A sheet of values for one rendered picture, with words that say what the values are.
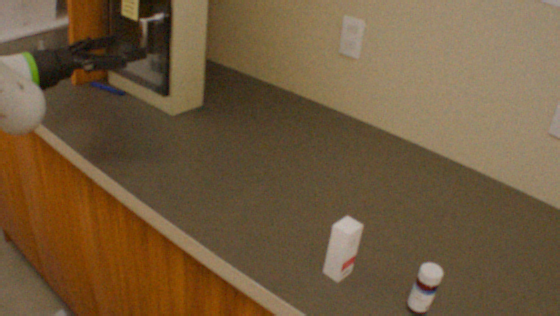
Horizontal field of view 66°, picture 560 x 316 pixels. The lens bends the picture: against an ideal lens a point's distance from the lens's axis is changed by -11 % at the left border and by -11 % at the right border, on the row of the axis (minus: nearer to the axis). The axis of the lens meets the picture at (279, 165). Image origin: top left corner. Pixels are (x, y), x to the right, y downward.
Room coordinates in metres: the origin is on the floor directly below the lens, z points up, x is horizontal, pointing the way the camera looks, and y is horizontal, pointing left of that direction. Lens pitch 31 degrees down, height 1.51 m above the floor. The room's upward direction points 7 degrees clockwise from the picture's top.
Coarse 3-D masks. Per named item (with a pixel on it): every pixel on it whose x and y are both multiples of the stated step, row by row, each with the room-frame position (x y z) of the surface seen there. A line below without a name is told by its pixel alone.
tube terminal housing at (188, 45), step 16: (176, 0) 1.15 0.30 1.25; (192, 0) 1.19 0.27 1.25; (208, 0) 1.35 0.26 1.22; (176, 16) 1.15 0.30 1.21; (192, 16) 1.19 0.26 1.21; (176, 32) 1.15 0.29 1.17; (192, 32) 1.19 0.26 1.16; (176, 48) 1.15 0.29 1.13; (192, 48) 1.20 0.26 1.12; (176, 64) 1.15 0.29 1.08; (192, 64) 1.20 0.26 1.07; (112, 80) 1.32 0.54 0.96; (176, 80) 1.15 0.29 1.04; (192, 80) 1.20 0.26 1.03; (144, 96) 1.22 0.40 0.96; (176, 96) 1.15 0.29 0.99; (192, 96) 1.20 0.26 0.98; (176, 112) 1.15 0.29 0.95
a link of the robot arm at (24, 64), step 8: (0, 56) 0.83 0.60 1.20; (8, 56) 0.84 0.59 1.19; (16, 56) 0.85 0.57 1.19; (24, 56) 0.86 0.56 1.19; (8, 64) 0.81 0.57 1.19; (16, 64) 0.83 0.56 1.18; (24, 64) 0.84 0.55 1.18; (32, 64) 0.85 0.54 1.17; (24, 72) 0.83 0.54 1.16; (32, 72) 0.84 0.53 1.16; (32, 80) 0.84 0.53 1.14
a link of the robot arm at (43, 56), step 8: (40, 48) 0.90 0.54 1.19; (48, 48) 0.91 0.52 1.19; (32, 56) 0.87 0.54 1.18; (40, 56) 0.88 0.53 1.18; (48, 56) 0.89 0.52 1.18; (56, 56) 0.90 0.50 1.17; (40, 64) 0.86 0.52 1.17; (48, 64) 0.88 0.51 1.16; (56, 64) 0.89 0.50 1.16; (40, 72) 0.86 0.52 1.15; (48, 72) 0.87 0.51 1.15; (56, 72) 0.89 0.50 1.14; (40, 80) 0.86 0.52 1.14; (48, 80) 0.87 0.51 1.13; (56, 80) 0.89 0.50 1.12; (40, 88) 0.86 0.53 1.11; (48, 88) 0.89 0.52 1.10
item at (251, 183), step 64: (64, 128) 1.01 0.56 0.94; (128, 128) 1.05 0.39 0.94; (192, 128) 1.09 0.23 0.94; (256, 128) 1.13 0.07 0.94; (320, 128) 1.17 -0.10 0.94; (128, 192) 0.78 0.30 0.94; (192, 192) 0.81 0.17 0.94; (256, 192) 0.83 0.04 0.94; (320, 192) 0.86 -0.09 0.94; (384, 192) 0.89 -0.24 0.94; (448, 192) 0.92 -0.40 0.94; (512, 192) 0.96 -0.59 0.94; (256, 256) 0.64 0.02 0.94; (320, 256) 0.66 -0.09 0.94; (384, 256) 0.67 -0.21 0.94; (448, 256) 0.69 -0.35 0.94; (512, 256) 0.71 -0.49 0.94
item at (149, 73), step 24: (120, 0) 1.27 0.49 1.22; (144, 0) 1.20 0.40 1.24; (168, 0) 1.14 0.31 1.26; (120, 24) 1.27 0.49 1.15; (168, 24) 1.14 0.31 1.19; (120, 48) 1.27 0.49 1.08; (168, 48) 1.14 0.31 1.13; (120, 72) 1.27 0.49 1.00; (144, 72) 1.20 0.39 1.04; (168, 72) 1.14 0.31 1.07
